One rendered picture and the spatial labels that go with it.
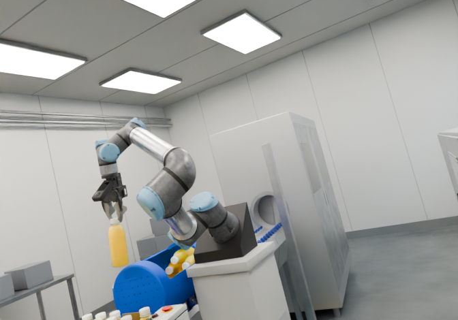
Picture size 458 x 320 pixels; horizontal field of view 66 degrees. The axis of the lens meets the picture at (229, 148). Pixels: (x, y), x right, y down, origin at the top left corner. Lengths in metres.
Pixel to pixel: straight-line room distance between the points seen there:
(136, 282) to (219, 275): 0.36
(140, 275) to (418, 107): 5.25
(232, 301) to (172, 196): 0.65
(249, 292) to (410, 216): 4.97
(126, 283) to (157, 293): 0.16
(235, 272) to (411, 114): 5.00
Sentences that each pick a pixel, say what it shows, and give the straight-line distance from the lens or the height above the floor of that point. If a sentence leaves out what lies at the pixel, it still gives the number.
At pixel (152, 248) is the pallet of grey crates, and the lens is 5.79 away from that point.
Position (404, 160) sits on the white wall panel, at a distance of 6.23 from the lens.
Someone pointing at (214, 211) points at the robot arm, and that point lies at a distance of 1.58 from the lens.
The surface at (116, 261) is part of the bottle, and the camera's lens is 1.65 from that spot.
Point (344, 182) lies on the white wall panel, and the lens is 6.37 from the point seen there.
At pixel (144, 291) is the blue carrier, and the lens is 1.70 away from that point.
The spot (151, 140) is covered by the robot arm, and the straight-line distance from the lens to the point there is 1.37.
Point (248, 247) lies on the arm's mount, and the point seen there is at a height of 1.17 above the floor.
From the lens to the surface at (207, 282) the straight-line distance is 1.69.
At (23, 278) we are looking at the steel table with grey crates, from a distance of 4.55.
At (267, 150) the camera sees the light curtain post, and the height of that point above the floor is 1.65.
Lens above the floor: 1.49
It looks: 5 degrees up
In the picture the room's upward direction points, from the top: 14 degrees counter-clockwise
